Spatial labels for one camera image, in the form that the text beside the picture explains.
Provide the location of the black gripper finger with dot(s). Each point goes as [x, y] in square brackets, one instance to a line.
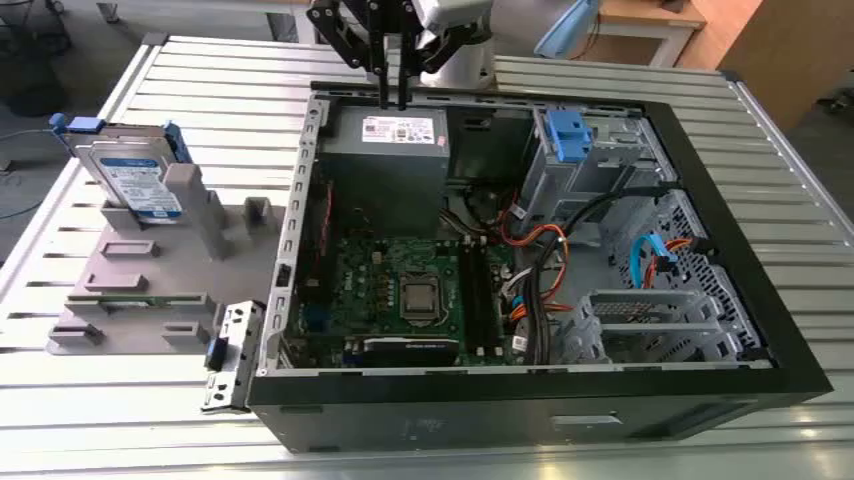
[343, 40]
[436, 47]

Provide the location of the hard disk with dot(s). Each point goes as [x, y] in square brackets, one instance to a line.
[140, 185]

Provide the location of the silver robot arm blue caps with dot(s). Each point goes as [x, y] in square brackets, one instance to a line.
[460, 65]

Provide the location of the metal disk bay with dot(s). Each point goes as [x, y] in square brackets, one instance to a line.
[641, 327]

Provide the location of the blue drive carrier latch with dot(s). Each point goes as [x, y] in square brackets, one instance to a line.
[567, 135]

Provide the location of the grey power supply unit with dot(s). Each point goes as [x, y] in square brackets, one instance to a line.
[394, 190]

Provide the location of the wooden desk white legs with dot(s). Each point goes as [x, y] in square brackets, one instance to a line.
[667, 22]

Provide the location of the metal drive cage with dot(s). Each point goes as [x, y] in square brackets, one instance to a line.
[580, 185]

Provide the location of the green motherboard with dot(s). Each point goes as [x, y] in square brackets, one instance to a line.
[374, 260]

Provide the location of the CPU socket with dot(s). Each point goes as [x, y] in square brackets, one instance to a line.
[420, 275]

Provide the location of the black RAM slot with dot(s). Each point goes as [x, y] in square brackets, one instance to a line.
[490, 295]
[472, 295]

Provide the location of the silver CPU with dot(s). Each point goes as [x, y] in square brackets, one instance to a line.
[420, 298]

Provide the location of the wooden cabinet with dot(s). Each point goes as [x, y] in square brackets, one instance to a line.
[787, 50]

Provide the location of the grey parts rack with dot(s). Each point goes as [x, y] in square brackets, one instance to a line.
[174, 272]

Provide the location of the black graphics card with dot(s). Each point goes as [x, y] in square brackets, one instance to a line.
[414, 350]

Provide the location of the black PC case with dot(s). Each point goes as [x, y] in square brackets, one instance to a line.
[467, 415]

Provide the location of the white table frame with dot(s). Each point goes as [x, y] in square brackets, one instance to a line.
[306, 25]

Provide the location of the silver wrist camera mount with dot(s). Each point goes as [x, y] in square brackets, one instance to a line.
[454, 12]

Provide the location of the metal expansion slot bracket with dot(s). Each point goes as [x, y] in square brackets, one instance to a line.
[234, 320]

